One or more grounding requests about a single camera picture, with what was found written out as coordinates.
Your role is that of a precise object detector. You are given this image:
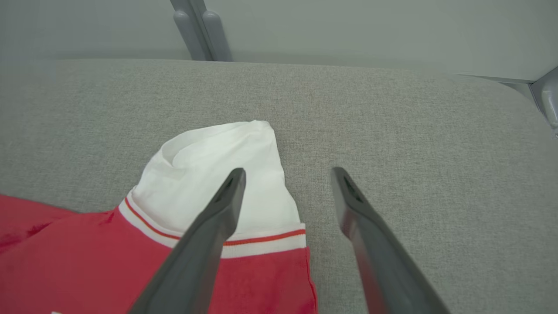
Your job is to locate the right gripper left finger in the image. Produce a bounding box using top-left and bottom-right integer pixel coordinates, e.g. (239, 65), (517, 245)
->
(129, 167), (247, 314)

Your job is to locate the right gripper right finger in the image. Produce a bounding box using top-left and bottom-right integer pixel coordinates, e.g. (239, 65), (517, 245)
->
(330, 167), (452, 314)

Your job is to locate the red basketball jersey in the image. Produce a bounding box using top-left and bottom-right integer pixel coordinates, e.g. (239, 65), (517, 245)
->
(0, 120), (319, 314)

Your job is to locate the grey metal partition foot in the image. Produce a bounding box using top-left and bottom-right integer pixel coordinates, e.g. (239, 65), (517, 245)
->
(453, 65), (558, 138)

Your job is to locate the grey partition post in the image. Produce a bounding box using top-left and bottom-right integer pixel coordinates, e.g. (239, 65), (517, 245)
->
(170, 0), (233, 62)

